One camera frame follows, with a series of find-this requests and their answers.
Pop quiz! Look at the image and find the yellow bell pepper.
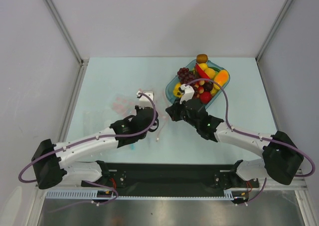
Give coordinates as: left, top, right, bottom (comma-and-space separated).
173, 82, 184, 98

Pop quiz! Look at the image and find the purple grape bunch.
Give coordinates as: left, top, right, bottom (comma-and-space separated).
177, 67, 196, 84

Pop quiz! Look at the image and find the yellow-orange mango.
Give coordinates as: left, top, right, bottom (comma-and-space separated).
214, 69, 229, 89

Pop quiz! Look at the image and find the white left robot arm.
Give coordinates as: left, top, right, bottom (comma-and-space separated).
31, 106, 159, 190

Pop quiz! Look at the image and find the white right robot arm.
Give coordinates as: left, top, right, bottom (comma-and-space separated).
165, 99, 304, 187

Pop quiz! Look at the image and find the clear bag, blue zipper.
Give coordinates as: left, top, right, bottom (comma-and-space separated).
83, 107, 136, 161

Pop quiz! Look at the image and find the red strawberry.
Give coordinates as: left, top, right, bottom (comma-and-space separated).
199, 91, 212, 104

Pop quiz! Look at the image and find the red-yellow lychee cluster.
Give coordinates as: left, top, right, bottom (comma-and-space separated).
191, 80, 207, 98

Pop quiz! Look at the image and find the dark purple plum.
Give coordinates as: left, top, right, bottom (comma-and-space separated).
203, 82, 213, 92

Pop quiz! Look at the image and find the red chili pepper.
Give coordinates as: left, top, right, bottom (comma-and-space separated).
195, 63, 210, 79

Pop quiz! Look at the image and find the orange-yellow apricot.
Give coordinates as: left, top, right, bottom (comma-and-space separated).
204, 68, 216, 79

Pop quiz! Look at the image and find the yellow lemon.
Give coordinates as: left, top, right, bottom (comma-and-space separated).
198, 63, 208, 71

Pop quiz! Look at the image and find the brown kiwi fruit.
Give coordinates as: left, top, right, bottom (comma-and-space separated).
196, 54, 208, 64

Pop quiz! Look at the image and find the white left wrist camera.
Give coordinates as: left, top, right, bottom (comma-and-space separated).
137, 90, 154, 108

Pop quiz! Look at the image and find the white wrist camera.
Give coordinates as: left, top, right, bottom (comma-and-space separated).
137, 90, 154, 108
179, 84, 194, 104

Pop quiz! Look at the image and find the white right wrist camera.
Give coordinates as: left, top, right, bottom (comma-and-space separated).
179, 84, 194, 104

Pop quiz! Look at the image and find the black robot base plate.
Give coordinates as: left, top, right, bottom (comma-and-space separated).
95, 161, 259, 198

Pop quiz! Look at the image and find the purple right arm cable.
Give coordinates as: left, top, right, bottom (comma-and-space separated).
183, 78, 315, 179

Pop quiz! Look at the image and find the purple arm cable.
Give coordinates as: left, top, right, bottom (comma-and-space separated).
183, 78, 315, 179
18, 92, 158, 183

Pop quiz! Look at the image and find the aluminium frame rail left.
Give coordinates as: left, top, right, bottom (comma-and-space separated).
43, 0, 88, 142

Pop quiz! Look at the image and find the aluminium frame rail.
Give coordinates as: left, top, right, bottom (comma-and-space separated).
255, 0, 295, 64
43, 0, 88, 142

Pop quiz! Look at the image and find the white slotted cable duct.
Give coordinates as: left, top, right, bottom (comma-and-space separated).
46, 188, 118, 201

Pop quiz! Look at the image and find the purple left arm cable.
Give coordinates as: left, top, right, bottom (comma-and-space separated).
18, 92, 158, 183

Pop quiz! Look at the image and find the aluminium frame rail right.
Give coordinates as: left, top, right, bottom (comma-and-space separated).
255, 0, 295, 64

